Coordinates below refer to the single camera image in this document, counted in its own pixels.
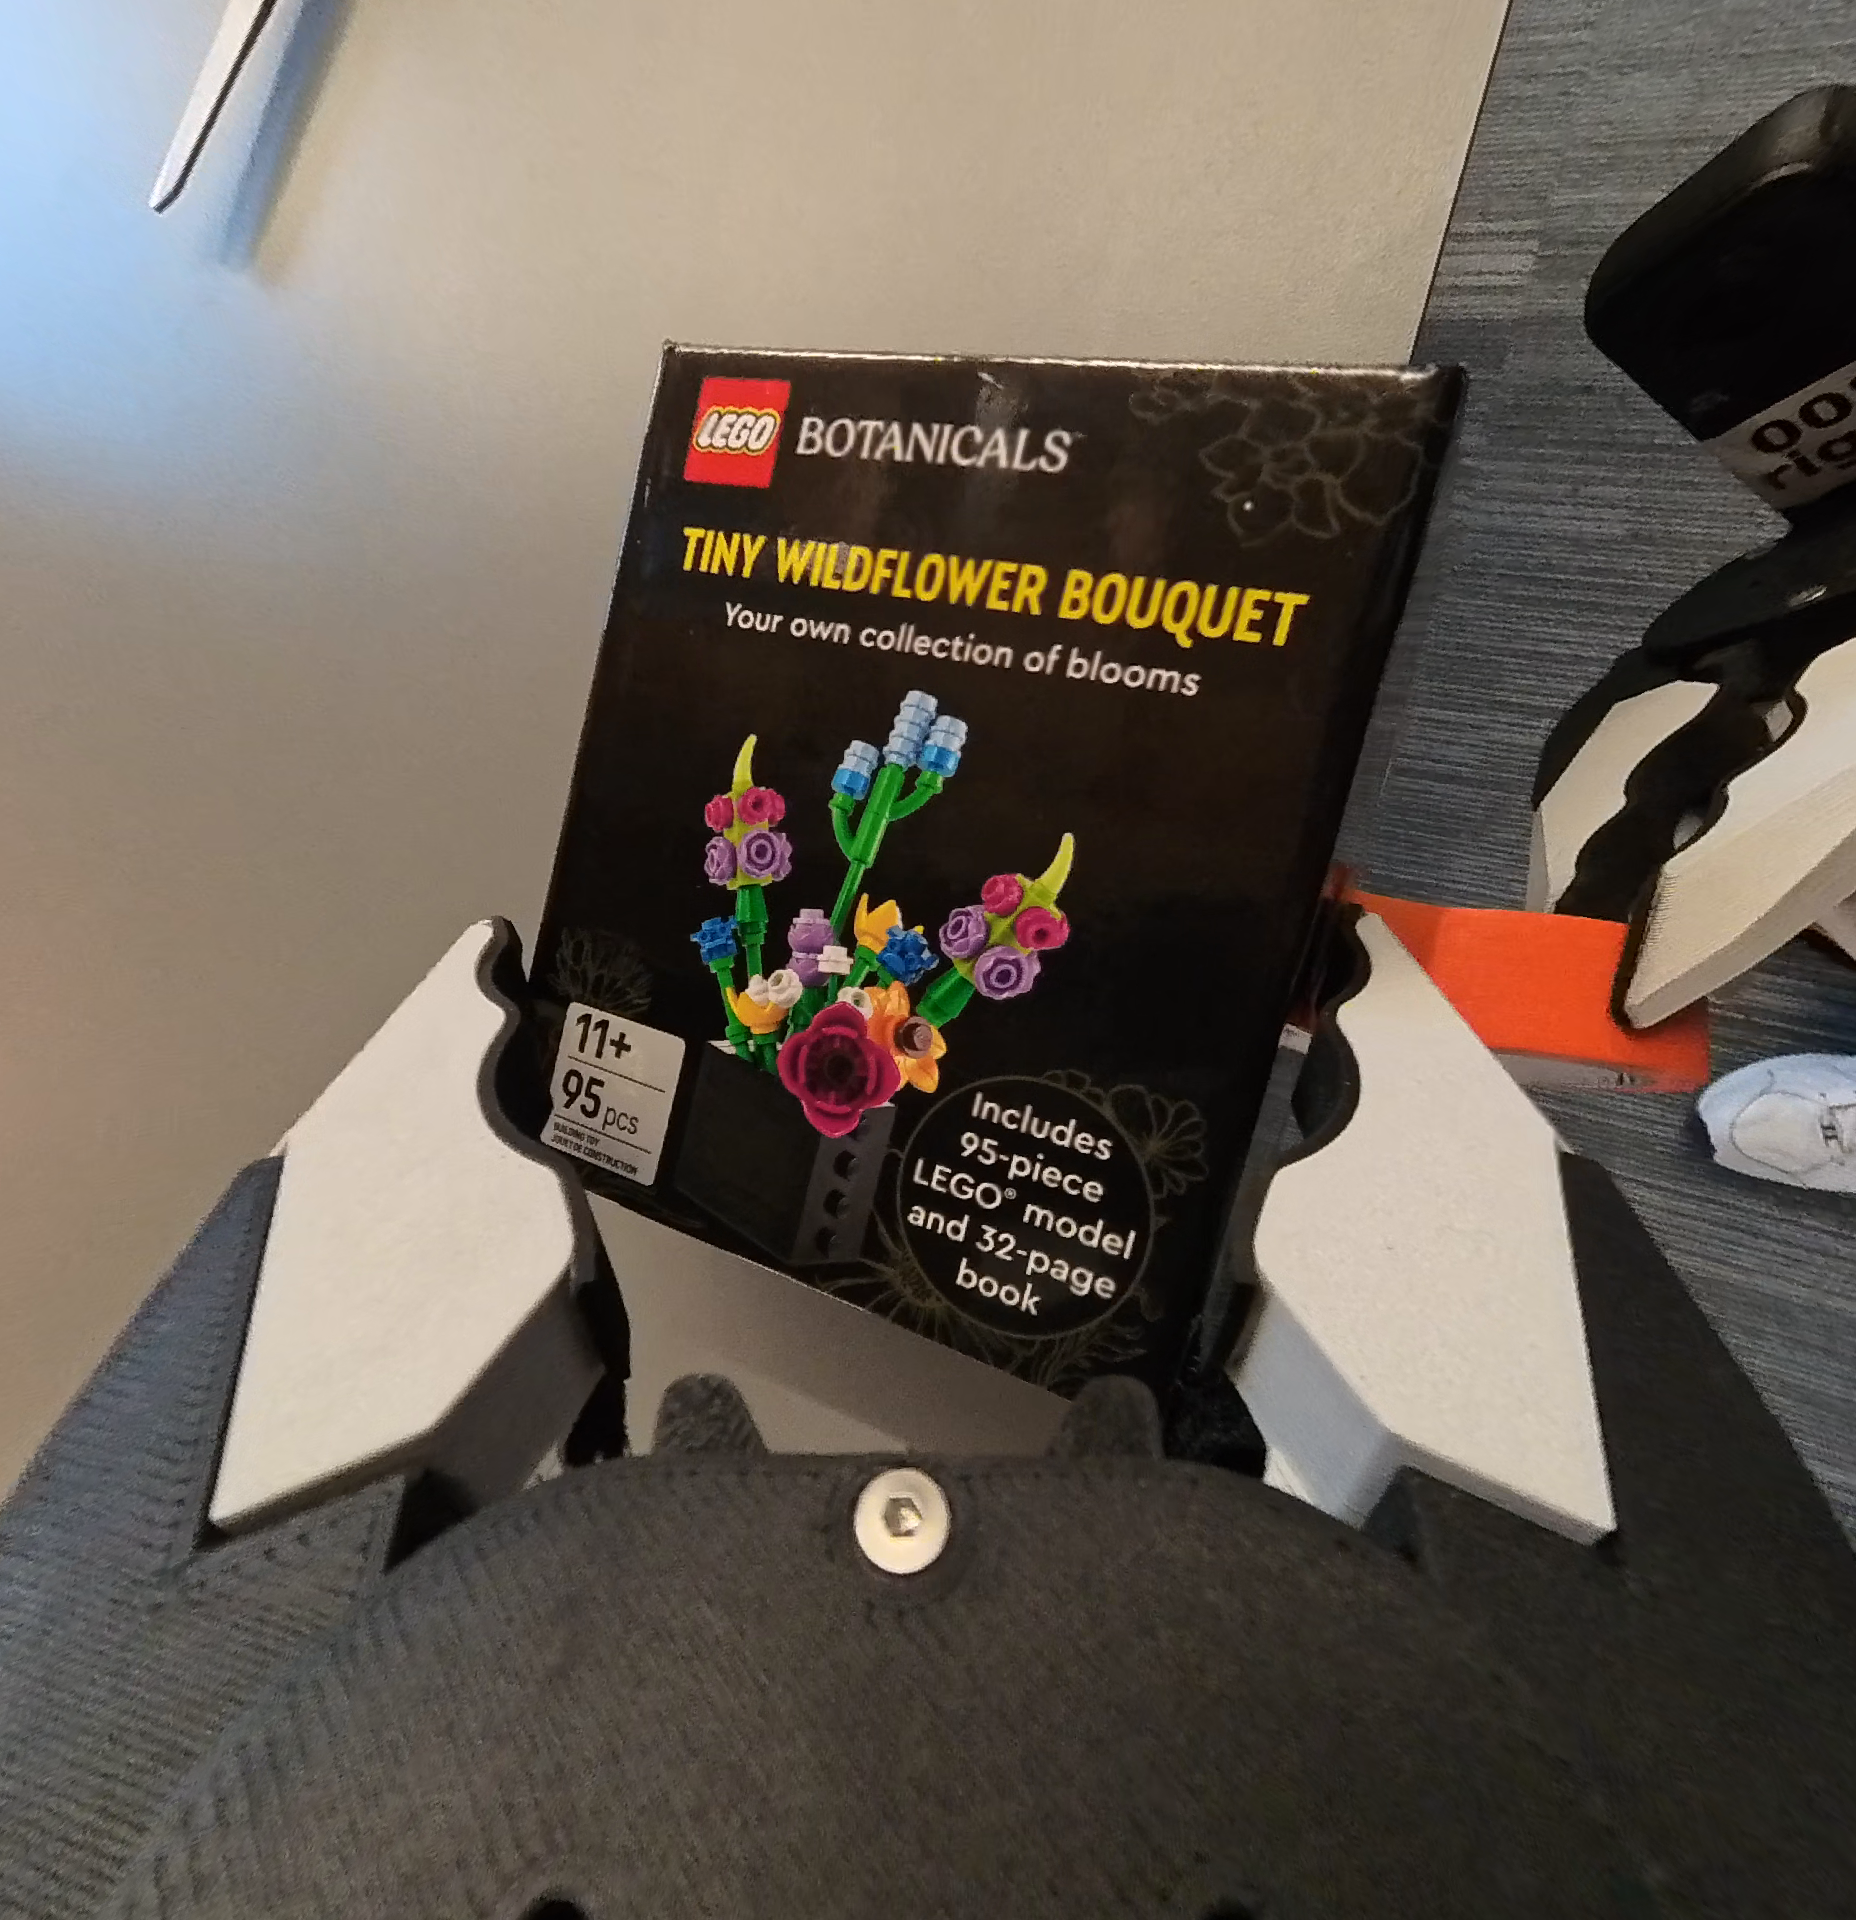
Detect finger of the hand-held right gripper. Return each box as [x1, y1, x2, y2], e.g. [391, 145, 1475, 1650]
[1615, 704, 1856, 1032]
[1523, 678, 1803, 918]

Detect person's white sneaker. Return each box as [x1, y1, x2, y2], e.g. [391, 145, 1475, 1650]
[1696, 1050, 1856, 1180]

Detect orange tape roll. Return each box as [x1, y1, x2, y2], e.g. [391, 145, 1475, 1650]
[1321, 881, 1712, 1092]

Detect orange grey handled scissors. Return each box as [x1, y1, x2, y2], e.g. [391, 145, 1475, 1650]
[148, 0, 292, 215]

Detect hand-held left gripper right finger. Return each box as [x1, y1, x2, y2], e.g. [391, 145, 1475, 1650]
[1223, 912, 1623, 1546]

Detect black lego flower box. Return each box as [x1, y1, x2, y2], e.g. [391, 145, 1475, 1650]
[526, 342, 1469, 1403]

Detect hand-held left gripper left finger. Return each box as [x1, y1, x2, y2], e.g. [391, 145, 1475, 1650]
[204, 915, 630, 1536]

